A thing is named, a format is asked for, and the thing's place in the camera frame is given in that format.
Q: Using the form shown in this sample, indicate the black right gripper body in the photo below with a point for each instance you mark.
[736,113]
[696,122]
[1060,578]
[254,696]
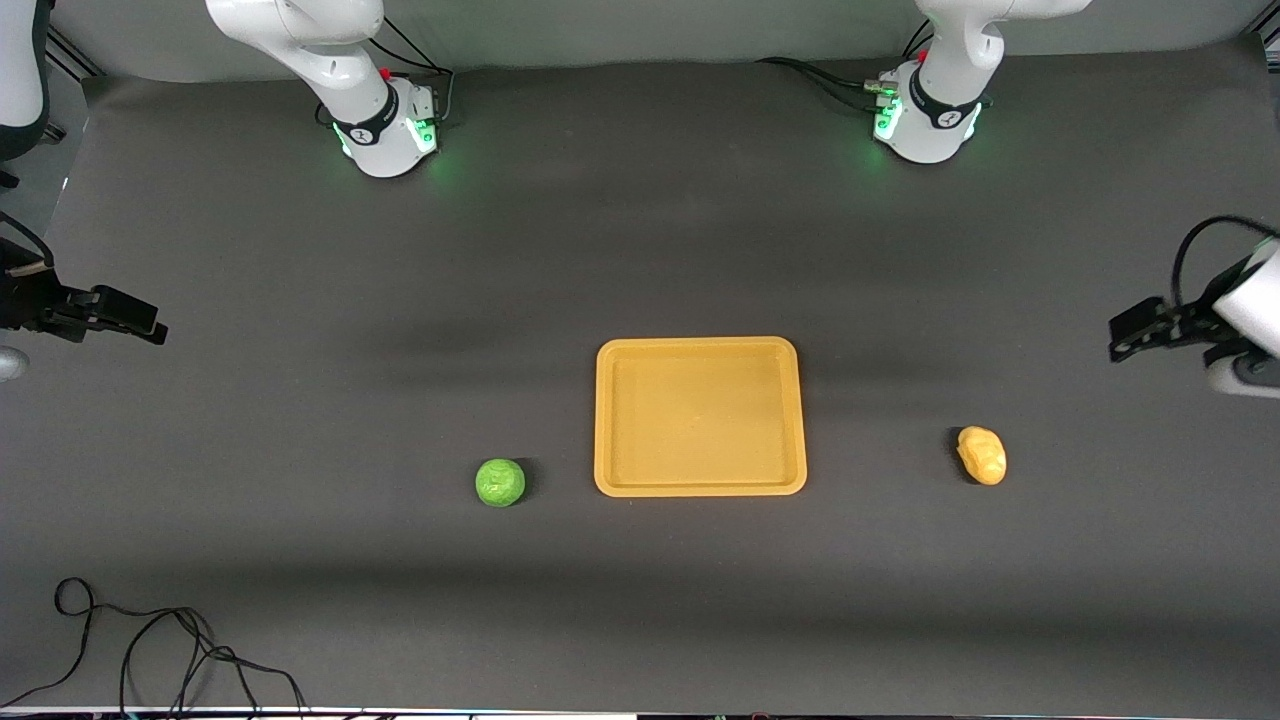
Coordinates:
[22,298]

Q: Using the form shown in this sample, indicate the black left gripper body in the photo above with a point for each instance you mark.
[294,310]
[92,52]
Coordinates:
[1187,322]

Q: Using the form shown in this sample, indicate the yellow potato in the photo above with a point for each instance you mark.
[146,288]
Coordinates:
[982,455]

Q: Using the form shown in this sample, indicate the green apple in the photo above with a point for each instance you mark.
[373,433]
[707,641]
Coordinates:
[500,482]

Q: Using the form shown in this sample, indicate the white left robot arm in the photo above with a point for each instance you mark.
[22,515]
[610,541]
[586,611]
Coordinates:
[930,135]

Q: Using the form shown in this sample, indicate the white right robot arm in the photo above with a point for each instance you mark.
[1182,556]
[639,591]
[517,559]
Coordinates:
[385,150]

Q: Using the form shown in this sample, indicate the yellow plastic tray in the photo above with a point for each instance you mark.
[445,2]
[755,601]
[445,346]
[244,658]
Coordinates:
[700,420]

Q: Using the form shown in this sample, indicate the grey metal bar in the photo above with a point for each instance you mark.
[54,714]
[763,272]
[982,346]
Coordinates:
[55,132]

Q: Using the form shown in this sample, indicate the dark grey table cloth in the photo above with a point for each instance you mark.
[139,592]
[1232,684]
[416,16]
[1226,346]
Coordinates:
[300,420]

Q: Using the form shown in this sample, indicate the aluminium frame rail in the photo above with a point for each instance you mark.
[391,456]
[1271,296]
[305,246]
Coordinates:
[75,56]
[1272,38]

